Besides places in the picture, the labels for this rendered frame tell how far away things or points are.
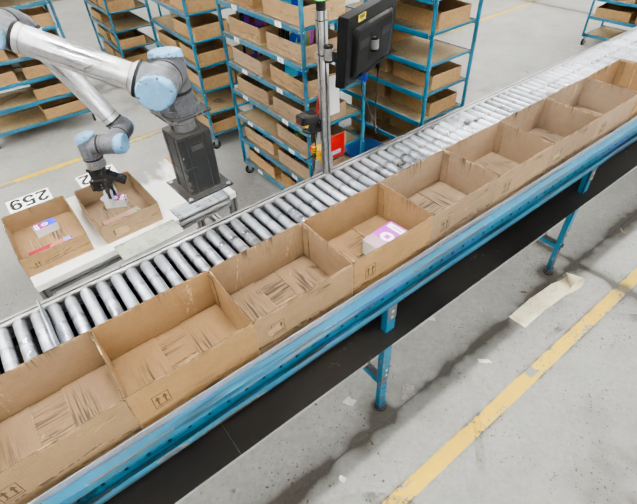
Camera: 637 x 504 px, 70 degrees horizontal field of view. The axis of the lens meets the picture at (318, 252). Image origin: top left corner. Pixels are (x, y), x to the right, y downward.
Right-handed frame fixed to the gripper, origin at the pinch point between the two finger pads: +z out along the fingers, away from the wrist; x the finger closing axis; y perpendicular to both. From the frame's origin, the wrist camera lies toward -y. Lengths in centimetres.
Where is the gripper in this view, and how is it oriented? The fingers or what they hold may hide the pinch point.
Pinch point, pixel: (116, 200)
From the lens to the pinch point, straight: 251.2
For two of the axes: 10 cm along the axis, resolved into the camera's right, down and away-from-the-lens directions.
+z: 0.4, 7.3, 6.8
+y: -9.9, 1.1, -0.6
